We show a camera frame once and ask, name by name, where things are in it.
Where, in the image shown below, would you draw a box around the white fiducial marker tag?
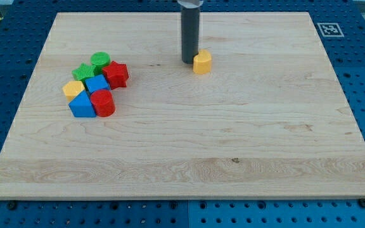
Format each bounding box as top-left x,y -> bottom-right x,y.
317,22 -> 344,37

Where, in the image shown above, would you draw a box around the light wooden board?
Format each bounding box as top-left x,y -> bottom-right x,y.
0,12 -> 365,201

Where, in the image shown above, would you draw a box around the red star block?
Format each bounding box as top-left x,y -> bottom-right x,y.
102,61 -> 129,89

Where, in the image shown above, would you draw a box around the blue triangle block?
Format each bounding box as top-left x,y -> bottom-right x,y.
68,91 -> 96,117

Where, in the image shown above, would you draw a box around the yellow heart block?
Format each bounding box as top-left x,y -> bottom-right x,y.
193,49 -> 212,74

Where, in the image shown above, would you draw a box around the green cylinder block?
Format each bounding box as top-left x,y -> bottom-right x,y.
90,52 -> 111,75

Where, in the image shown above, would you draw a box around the yellow hexagon block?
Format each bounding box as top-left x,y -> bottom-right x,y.
62,80 -> 85,102

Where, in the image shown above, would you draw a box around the green star block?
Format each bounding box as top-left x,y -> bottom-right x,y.
72,63 -> 96,82

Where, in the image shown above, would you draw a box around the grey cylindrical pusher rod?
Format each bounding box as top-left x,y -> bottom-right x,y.
181,6 -> 200,64

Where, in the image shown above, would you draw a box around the blue cube block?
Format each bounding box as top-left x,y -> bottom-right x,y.
85,74 -> 110,94

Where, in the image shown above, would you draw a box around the red cylinder block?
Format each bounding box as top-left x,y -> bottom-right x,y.
90,89 -> 116,117

